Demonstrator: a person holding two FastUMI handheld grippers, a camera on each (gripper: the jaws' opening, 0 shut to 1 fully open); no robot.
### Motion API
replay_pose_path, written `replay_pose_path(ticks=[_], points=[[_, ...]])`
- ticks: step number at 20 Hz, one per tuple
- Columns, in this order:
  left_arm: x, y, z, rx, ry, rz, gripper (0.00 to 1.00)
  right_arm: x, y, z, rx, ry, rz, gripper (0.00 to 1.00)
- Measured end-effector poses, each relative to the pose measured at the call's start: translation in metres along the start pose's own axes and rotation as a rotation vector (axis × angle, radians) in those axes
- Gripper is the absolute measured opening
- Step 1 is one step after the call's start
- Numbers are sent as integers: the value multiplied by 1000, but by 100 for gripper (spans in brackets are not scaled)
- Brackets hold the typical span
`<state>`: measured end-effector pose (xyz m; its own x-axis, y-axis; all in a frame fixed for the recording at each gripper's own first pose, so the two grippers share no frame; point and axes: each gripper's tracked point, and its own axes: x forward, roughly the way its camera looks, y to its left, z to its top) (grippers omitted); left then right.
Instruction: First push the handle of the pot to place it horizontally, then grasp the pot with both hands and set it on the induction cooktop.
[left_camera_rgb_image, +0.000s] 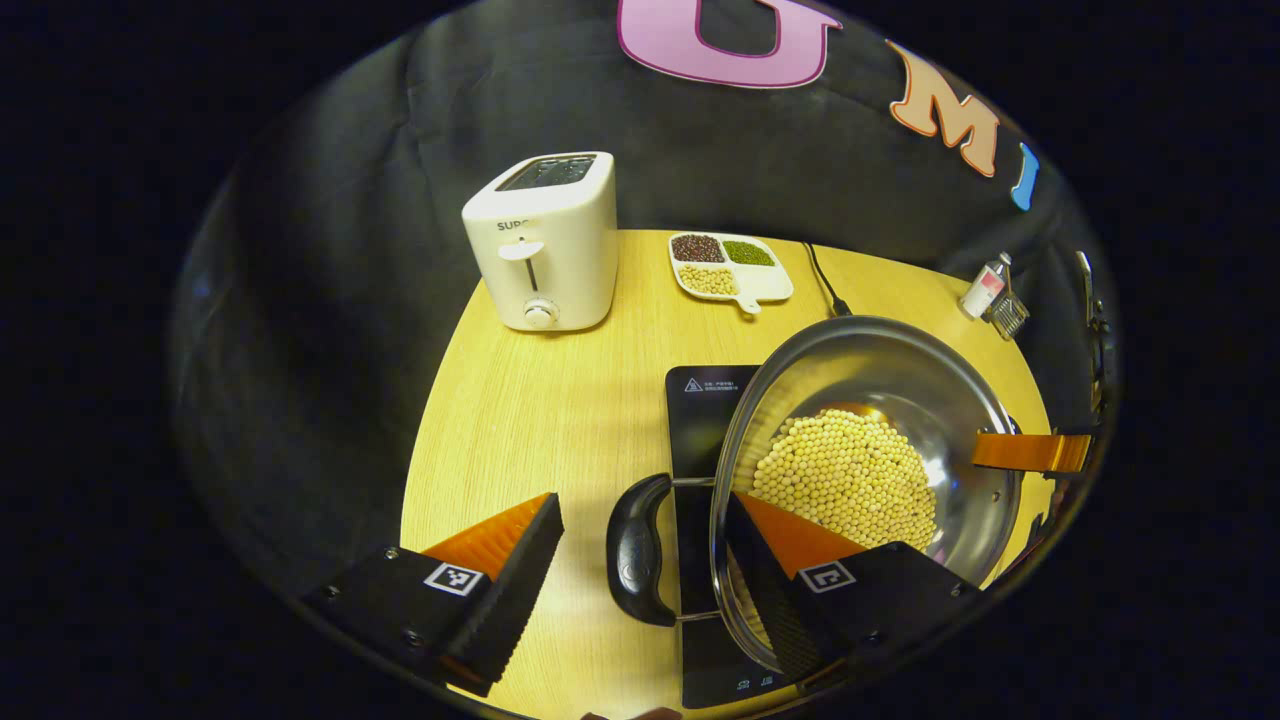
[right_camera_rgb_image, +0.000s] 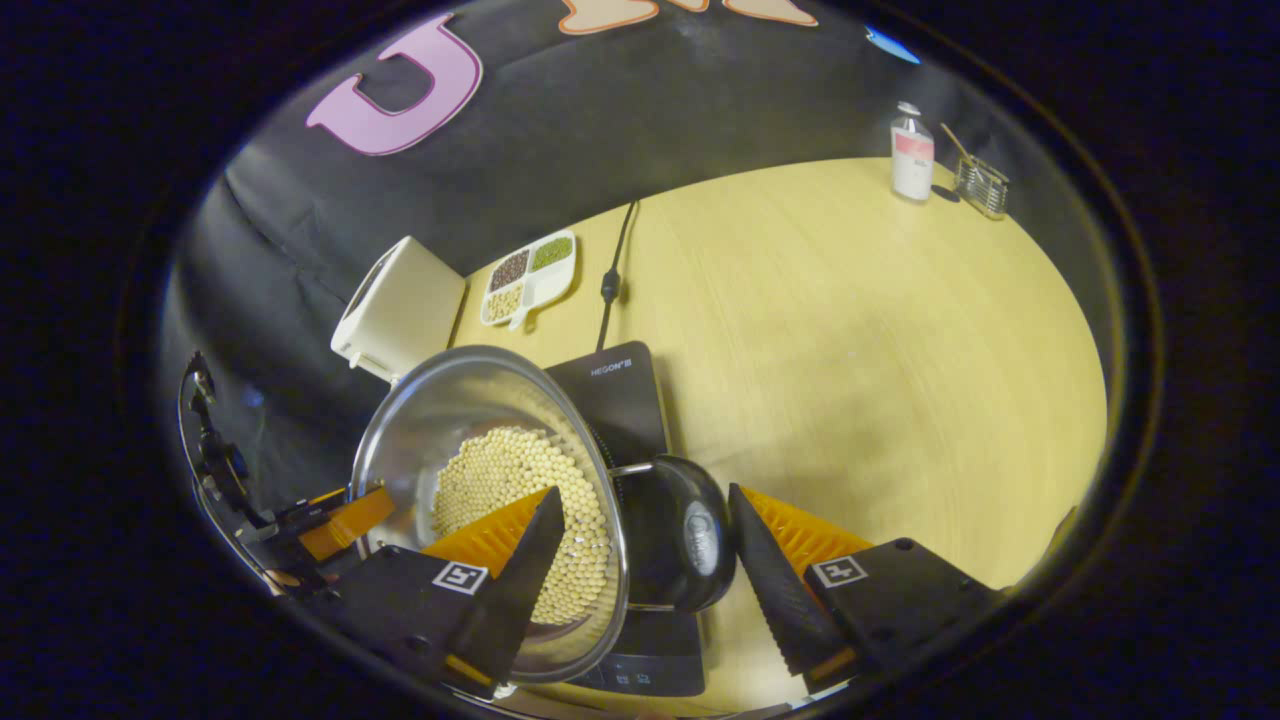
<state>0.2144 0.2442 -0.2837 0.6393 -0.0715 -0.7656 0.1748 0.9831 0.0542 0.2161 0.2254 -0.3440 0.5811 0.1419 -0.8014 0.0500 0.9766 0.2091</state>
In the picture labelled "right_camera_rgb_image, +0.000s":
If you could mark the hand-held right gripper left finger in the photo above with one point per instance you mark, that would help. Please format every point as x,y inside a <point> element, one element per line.
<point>530,570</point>

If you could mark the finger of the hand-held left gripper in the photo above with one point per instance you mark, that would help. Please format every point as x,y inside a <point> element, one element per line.
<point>345,525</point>

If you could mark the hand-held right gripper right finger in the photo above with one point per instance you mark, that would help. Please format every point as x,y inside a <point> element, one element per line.
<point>775,590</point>

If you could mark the stainless steel pot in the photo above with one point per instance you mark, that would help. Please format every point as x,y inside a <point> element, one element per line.
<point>420,430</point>

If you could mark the black induction cooktop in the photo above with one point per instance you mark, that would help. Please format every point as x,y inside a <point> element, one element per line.
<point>625,400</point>

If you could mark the heap of yellow soybeans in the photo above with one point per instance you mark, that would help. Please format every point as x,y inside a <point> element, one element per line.
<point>500,470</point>

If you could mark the white divided dish of beans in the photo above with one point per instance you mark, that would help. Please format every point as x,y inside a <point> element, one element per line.
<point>530,275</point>

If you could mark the small black round disc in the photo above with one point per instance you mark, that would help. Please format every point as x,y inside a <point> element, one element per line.
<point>945,193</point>

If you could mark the black backdrop cloth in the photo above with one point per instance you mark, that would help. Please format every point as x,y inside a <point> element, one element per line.
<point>600,130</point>

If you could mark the clear bottle with pink label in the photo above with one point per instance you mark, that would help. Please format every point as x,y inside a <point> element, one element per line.
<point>912,160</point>

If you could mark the wooden stick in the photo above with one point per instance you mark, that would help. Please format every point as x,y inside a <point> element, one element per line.
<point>958,145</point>

